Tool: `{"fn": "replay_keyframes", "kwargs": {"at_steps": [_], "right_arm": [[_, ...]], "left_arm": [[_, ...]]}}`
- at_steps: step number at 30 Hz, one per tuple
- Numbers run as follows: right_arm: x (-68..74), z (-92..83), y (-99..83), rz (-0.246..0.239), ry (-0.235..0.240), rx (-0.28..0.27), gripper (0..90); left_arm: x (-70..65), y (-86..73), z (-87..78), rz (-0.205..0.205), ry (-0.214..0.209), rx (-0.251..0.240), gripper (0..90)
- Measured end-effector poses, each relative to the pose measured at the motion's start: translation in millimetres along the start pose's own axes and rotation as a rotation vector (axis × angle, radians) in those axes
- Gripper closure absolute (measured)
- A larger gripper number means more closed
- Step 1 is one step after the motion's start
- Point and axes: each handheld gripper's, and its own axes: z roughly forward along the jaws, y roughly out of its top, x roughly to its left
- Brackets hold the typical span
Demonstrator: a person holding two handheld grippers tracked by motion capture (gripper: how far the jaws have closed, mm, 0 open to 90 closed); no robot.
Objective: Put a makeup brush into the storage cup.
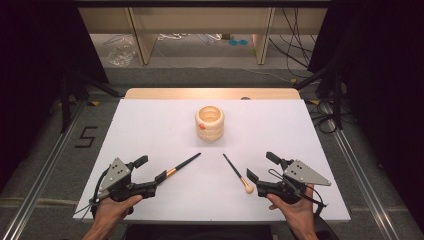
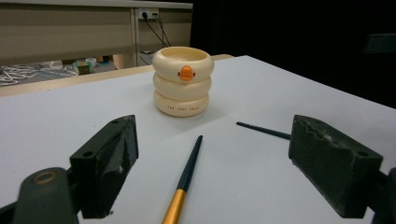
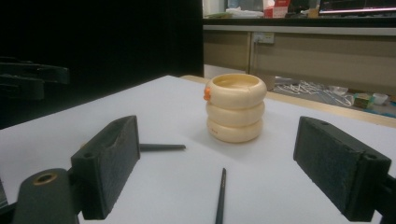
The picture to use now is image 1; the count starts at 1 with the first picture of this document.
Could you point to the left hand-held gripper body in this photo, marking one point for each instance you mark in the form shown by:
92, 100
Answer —
116, 173

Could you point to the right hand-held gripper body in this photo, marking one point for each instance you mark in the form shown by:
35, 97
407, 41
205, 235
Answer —
300, 173

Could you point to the thin black brush cream bristles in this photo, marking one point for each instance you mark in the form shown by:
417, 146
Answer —
249, 189

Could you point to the black brush tan bristles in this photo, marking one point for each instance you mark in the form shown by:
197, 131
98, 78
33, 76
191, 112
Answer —
186, 162

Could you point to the cream ribbed wooden holder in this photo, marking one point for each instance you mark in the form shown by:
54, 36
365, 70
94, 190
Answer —
210, 131

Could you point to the person's left hand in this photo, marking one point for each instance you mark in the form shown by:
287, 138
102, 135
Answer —
113, 211

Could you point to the person's right hand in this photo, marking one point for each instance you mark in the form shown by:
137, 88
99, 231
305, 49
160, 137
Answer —
300, 213

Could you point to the white table cover board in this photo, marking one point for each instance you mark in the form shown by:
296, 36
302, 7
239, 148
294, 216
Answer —
166, 133

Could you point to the person's dark clothing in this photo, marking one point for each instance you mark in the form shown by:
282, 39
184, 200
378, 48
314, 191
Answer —
200, 233

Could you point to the black metal stand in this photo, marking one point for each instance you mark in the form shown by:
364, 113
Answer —
65, 110
338, 106

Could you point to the small green thing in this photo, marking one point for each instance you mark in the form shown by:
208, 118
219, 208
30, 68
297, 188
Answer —
253, 51

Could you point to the clear plastic bag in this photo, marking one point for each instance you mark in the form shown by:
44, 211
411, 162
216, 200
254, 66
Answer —
121, 53

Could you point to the blue round disc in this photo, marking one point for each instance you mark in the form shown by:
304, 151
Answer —
243, 42
233, 42

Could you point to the black curtain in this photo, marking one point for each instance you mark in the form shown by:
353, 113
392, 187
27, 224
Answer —
30, 66
383, 66

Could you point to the beige office desk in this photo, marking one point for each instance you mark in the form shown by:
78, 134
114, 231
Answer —
200, 20

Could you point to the aluminium floor rail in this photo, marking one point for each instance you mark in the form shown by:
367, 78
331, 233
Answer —
354, 166
47, 166

